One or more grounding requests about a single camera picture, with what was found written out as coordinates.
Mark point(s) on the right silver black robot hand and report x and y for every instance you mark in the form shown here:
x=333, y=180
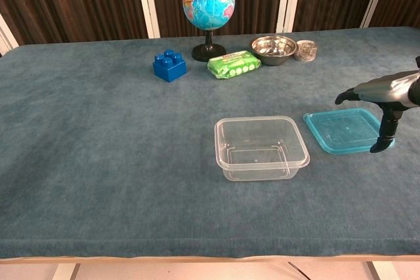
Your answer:
x=387, y=88

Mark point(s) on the blue translucent plastic lid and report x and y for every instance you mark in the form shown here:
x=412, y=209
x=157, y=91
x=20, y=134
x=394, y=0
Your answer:
x=341, y=129

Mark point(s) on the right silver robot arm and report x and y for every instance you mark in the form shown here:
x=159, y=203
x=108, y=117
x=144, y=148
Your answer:
x=416, y=93

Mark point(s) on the stainless steel bowl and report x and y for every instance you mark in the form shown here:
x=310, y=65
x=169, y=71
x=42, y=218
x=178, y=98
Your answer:
x=274, y=48

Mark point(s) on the clear plastic food container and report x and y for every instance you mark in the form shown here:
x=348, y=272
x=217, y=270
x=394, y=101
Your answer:
x=262, y=165

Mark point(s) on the green wet wipes pack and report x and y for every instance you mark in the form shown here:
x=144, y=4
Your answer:
x=233, y=65

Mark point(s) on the white metal table leg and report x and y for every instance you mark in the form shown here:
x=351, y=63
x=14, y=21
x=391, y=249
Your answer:
x=377, y=271
x=65, y=271

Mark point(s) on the blue toy building block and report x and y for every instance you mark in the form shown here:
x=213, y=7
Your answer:
x=169, y=67

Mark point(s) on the blue table cloth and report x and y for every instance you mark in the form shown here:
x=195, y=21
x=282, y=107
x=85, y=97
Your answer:
x=115, y=145

